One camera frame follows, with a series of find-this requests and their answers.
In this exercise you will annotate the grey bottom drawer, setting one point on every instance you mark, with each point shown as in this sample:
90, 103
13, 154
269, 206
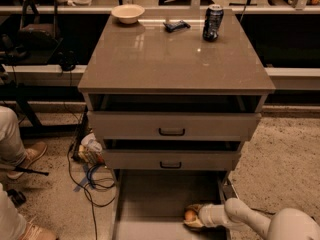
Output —
151, 204

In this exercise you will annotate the grey drawer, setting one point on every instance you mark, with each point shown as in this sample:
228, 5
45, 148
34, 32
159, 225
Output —
172, 154
181, 117
151, 204

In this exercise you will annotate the grey middle drawer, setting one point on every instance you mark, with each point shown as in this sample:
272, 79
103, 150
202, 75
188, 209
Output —
172, 154

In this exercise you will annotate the person's leg and shoe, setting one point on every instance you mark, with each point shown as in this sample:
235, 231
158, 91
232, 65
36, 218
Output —
13, 226
12, 150

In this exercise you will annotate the small black floor device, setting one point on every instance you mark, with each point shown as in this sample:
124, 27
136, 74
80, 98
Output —
17, 197

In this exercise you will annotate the person's upper leg and shoe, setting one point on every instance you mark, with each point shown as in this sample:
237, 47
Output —
12, 150

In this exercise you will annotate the dark blue soda can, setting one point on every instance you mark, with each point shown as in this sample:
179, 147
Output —
213, 18

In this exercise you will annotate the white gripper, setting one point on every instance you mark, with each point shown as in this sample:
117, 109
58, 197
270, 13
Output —
207, 215

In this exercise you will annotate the grey drawer cabinet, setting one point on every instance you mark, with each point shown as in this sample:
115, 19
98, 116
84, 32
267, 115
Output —
145, 59

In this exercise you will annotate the black stick tool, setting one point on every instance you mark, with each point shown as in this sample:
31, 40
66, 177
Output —
30, 171

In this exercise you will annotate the black headphones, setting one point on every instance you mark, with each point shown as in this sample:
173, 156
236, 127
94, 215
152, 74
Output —
67, 61

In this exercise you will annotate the crumpled snack bag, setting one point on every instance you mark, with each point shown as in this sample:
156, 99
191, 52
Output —
90, 150

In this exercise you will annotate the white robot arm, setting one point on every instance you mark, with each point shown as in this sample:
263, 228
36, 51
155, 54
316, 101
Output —
234, 214

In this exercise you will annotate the black power adapter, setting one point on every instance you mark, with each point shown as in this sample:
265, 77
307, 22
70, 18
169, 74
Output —
229, 192

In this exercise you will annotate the orange fruit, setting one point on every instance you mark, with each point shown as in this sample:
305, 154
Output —
190, 215

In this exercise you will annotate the person's lower leg and shoe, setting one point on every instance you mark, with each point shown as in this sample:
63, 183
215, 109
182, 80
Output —
13, 226

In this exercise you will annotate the grey top drawer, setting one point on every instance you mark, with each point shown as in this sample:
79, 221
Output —
181, 117

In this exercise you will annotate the white ceramic bowl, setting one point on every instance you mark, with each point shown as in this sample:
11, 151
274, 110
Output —
128, 13

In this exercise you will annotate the black chair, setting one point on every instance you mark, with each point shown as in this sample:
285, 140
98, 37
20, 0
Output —
39, 33

